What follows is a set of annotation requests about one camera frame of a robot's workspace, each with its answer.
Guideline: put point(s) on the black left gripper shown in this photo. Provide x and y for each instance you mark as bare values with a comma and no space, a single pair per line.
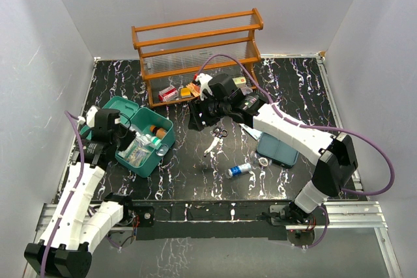
129,137

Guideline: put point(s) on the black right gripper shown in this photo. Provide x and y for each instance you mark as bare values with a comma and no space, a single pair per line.
198,107

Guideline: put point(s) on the bagged white gauze pads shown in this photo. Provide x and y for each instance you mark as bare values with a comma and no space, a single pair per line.
140,141

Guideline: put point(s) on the green medicine kit box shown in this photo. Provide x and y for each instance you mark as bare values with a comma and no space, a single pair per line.
139,119

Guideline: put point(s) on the white green medicine bottle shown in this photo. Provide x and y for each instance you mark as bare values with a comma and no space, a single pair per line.
154,141

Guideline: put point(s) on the brown orange-capped syrup bottle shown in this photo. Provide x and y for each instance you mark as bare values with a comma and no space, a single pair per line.
157,131

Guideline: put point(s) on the white blue card packet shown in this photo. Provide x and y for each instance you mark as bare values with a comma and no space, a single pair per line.
253,133

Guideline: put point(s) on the blue white small tube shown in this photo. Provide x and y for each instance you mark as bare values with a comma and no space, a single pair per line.
238,170

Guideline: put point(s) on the blue divided tray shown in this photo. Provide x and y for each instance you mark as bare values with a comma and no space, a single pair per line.
277,151

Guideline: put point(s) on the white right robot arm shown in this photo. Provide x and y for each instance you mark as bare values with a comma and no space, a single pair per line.
333,156

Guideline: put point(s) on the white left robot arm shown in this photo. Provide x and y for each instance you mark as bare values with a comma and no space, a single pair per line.
66,246

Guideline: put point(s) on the orange patterned medicine box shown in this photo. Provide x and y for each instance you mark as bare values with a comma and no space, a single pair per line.
194,89

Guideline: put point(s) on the red white medicine box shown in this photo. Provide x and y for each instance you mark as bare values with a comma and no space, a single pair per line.
168,94

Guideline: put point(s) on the cream long medicine box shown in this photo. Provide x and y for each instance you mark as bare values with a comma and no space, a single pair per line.
240,81

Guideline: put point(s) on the yellow grey small box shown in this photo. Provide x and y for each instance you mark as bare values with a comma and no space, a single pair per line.
185,93

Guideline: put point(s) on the clear round plastic jar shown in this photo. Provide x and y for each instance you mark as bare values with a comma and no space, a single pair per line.
246,90

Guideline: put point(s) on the orange wooden shelf rack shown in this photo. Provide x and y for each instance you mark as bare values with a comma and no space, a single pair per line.
171,53

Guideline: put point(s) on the black handled scissors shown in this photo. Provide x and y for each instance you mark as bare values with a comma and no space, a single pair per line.
219,133

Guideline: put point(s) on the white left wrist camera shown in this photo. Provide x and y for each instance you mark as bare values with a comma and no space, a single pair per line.
89,118

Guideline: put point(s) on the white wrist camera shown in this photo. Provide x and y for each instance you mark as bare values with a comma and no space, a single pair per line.
89,118
202,81

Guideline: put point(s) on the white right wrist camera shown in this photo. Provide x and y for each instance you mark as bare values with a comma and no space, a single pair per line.
202,81

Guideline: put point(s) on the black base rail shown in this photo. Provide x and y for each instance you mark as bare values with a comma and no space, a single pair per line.
152,220

